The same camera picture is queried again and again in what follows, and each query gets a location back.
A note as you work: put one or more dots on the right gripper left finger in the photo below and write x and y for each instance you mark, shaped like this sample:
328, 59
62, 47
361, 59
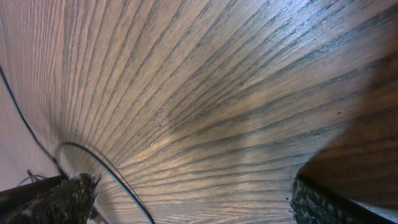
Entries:
52, 200

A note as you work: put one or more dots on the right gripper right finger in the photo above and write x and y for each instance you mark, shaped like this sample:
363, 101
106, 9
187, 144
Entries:
312, 203

